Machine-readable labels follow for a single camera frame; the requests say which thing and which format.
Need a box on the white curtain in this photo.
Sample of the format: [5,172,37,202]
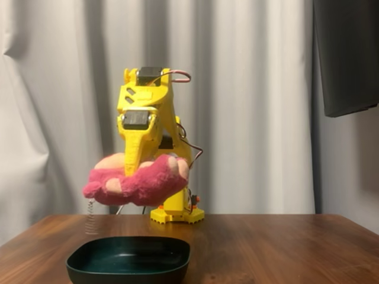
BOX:
[0,0,323,247]

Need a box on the dark green bowl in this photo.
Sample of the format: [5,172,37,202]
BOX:
[65,235,191,284]

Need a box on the pink strawberry bear plush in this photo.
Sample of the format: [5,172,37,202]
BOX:
[82,152,190,236]

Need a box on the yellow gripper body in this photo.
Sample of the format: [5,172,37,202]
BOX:
[116,106,163,140]

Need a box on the black flat panel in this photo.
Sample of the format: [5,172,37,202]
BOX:
[312,0,379,118]

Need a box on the red white servo wire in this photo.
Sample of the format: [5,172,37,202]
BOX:
[162,69,192,85]

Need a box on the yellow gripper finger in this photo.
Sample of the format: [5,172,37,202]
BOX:
[123,135,156,176]

